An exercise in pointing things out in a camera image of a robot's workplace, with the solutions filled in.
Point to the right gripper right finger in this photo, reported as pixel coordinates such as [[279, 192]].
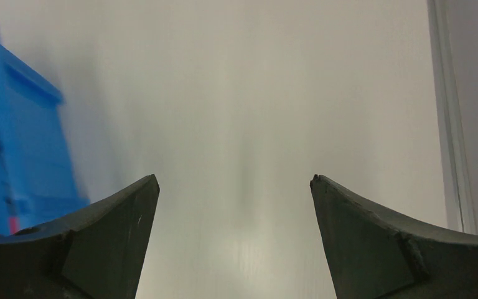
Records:
[[375, 252]]

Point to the right side aluminium rail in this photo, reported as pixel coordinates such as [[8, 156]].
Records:
[[457, 185]]

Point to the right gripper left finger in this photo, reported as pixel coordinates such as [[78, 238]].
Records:
[[95, 252]]

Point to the blue plastic storage bin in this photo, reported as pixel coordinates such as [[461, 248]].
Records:
[[37, 184]]

